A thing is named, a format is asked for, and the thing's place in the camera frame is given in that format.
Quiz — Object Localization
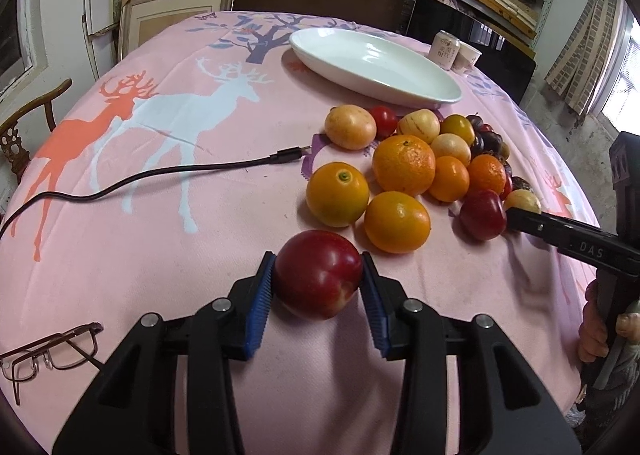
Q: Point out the red plum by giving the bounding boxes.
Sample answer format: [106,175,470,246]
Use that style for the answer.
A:
[459,189,506,241]
[273,230,362,321]

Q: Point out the pale yellow fruit gripped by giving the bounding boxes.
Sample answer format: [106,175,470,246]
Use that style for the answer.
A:
[503,189,541,213]

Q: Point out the large yellow passion fruit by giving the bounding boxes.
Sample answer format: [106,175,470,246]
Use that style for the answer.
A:
[324,104,376,150]

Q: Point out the small red tomato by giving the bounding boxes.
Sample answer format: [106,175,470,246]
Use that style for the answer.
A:
[369,105,398,141]

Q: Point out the speckled yellow fruit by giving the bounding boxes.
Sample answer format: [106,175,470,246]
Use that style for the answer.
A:
[397,109,440,144]

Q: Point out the right hand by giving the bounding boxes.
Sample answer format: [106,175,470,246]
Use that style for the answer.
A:
[577,281,640,363]

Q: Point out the yellow orange front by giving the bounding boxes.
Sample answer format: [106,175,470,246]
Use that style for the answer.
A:
[363,192,432,255]

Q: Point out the yellow orange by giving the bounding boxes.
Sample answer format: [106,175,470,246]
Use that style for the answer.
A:
[363,192,432,255]
[306,161,370,229]

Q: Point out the yellow orange left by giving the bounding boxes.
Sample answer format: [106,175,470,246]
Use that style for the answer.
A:
[306,161,370,229]

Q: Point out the large orange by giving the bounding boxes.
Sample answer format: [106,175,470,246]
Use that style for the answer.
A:
[372,134,436,196]

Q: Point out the small orange mandarin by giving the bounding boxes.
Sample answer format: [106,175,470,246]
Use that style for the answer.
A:
[428,156,470,204]

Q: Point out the pink deer tablecloth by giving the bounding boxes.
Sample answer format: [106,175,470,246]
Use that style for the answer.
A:
[1,12,598,454]

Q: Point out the orange mandarin right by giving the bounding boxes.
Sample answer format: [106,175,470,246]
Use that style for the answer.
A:
[468,155,506,195]

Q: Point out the pale yellow round fruit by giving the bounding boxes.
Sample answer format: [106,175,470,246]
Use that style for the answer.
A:
[431,133,472,167]

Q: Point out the small yellow orange fruit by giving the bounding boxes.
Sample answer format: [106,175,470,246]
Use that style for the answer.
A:
[440,114,475,146]

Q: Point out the black board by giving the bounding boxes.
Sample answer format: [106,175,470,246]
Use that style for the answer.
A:
[407,0,536,104]

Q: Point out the white oval plate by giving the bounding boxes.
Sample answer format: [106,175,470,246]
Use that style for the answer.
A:
[290,28,462,108]

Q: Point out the paper cup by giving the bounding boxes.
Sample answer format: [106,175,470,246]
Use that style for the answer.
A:
[451,41,482,74]

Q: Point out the wooden chair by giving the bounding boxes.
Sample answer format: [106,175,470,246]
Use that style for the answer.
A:
[0,78,74,184]

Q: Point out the cardboard framed box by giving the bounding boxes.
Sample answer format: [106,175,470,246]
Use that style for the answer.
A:
[117,0,234,62]

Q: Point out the black USB cable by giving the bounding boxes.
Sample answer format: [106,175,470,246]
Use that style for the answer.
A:
[0,145,313,240]

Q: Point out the brown frame eyeglasses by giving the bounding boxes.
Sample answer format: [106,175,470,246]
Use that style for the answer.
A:
[1,322,104,406]

